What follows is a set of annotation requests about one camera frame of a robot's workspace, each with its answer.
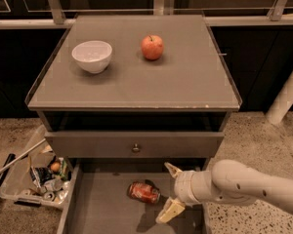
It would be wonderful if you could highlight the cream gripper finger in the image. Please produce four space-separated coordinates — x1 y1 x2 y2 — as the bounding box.
164 162 183 178
155 197 186 224

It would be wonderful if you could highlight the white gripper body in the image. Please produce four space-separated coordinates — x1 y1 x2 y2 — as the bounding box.
174 171 200 207

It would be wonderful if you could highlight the red coke can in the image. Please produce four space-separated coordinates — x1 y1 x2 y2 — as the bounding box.
127 181 160 204

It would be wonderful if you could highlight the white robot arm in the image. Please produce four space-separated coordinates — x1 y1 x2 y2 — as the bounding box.
156 160 293 223

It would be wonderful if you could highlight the round brass drawer knob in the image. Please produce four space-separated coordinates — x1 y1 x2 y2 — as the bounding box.
132 143 141 153

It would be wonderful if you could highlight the grey open middle drawer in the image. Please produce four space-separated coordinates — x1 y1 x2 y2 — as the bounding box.
57 162 211 234

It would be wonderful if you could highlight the grey drawer cabinet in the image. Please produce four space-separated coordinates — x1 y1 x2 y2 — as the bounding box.
24 14 243 234

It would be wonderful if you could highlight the grey top drawer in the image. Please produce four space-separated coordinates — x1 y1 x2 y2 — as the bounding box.
45 131 224 158

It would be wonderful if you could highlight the silver can in bin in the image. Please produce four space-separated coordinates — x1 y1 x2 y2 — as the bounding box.
44 178 63 192

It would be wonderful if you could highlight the orange fruit in bin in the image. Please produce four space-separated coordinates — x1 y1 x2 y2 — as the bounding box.
50 162 61 173

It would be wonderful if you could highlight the red apple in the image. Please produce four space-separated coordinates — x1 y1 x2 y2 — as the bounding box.
141 35 164 60

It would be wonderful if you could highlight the dark snack bag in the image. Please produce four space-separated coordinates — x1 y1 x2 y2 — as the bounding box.
29 167 55 188

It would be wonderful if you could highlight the white diagonal pole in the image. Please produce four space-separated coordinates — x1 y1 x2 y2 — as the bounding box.
266 71 293 125

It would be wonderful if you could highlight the clear plastic bin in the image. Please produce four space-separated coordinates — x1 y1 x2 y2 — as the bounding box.
0 126 69 209

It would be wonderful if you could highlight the white ceramic bowl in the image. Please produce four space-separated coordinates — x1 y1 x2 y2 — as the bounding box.
71 40 112 74

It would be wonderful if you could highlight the metal window railing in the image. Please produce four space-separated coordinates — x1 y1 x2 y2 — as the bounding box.
0 0 293 29

